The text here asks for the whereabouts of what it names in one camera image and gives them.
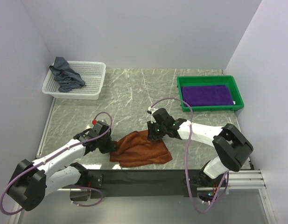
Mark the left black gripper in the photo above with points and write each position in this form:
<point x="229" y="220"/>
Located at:
<point x="110" y="146"/>

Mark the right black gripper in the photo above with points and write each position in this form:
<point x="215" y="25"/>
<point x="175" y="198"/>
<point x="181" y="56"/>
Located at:
<point x="152" y="136"/>

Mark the orange brown towel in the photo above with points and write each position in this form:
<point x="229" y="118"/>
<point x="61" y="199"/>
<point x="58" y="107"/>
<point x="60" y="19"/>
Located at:
<point x="136" y="150"/>

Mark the purple towel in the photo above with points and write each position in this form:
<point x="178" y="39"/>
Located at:
<point x="207" y="95"/>

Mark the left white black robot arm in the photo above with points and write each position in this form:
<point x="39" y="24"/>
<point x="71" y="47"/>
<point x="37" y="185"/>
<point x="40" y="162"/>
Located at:
<point x="32" y="181"/>

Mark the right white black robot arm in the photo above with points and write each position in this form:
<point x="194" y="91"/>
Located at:
<point x="232" y="147"/>

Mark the black base beam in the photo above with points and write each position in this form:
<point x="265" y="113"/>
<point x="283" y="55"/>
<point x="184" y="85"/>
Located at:
<point x="130" y="182"/>

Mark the green plastic tray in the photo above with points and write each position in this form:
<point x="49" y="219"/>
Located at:
<point x="229" y="81"/>

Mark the white plastic basket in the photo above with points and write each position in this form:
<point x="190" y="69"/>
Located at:
<point x="93" y="73"/>

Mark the grey towel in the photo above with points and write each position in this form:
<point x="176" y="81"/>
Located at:
<point x="65" y="76"/>

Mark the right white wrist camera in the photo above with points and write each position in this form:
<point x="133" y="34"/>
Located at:
<point x="150" y="111"/>

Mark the aluminium frame rail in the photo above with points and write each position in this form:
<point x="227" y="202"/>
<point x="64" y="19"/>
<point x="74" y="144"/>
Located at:
<point x="253" y="179"/>

